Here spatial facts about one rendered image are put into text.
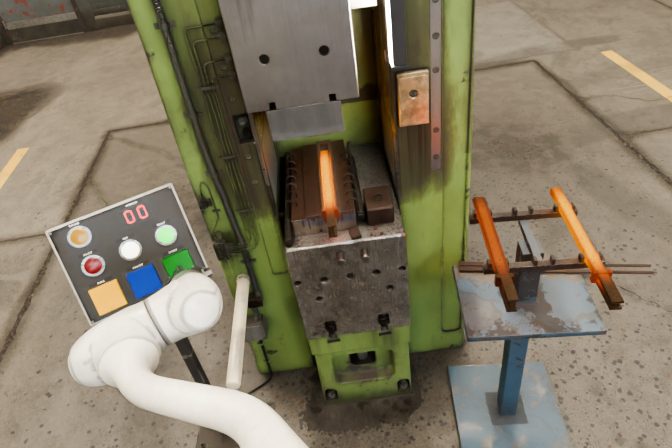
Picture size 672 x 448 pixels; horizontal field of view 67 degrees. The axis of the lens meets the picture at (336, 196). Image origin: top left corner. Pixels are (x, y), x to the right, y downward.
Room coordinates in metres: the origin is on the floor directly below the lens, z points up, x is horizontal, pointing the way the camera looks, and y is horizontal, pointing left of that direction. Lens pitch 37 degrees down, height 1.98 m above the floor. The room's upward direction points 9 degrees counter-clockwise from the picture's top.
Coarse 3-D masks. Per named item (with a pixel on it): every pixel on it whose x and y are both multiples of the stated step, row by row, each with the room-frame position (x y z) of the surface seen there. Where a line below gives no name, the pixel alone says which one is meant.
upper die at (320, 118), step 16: (272, 112) 1.21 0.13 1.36; (288, 112) 1.21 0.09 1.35; (304, 112) 1.21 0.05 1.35; (320, 112) 1.21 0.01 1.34; (336, 112) 1.21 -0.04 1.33; (272, 128) 1.21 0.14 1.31; (288, 128) 1.21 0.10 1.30; (304, 128) 1.21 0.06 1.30; (320, 128) 1.21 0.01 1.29; (336, 128) 1.21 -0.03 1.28
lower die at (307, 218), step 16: (336, 144) 1.60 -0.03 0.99; (304, 160) 1.53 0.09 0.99; (336, 160) 1.49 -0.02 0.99; (304, 176) 1.43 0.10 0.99; (320, 176) 1.40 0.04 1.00; (336, 176) 1.40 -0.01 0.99; (304, 192) 1.34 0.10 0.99; (320, 192) 1.31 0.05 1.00; (336, 192) 1.30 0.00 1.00; (304, 208) 1.27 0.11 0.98; (320, 208) 1.24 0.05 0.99; (352, 208) 1.21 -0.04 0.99; (304, 224) 1.21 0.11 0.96; (320, 224) 1.21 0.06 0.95; (336, 224) 1.21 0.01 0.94; (352, 224) 1.21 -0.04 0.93
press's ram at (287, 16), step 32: (224, 0) 1.21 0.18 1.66; (256, 0) 1.21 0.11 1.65; (288, 0) 1.21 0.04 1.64; (320, 0) 1.21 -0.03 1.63; (352, 0) 1.40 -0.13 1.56; (256, 32) 1.21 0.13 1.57; (288, 32) 1.21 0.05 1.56; (320, 32) 1.21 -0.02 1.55; (352, 32) 1.21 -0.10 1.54; (256, 64) 1.21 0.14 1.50; (288, 64) 1.21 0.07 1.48; (320, 64) 1.21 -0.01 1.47; (352, 64) 1.21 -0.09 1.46; (256, 96) 1.21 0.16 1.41; (288, 96) 1.21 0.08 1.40; (320, 96) 1.21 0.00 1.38; (352, 96) 1.21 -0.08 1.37
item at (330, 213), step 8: (320, 152) 1.54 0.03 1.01; (328, 160) 1.48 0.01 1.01; (328, 168) 1.43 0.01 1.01; (328, 176) 1.38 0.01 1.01; (328, 184) 1.34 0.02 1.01; (328, 192) 1.29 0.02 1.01; (328, 200) 1.25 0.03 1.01; (328, 208) 1.21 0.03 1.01; (336, 208) 1.20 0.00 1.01; (328, 216) 1.16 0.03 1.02; (336, 216) 1.19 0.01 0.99; (328, 224) 1.13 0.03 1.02; (328, 232) 1.14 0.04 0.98; (336, 232) 1.13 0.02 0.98
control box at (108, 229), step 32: (160, 192) 1.17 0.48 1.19; (64, 224) 1.08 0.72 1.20; (96, 224) 1.09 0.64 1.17; (128, 224) 1.10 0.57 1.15; (160, 224) 1.12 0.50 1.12; (64, 256) 1.03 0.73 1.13; (96, 256) 1.04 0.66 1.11; (160, 256) 1.07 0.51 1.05; (192, 256) 1.08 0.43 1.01; (128, 288) 1.00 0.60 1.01; (96, 320) 0.94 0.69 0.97
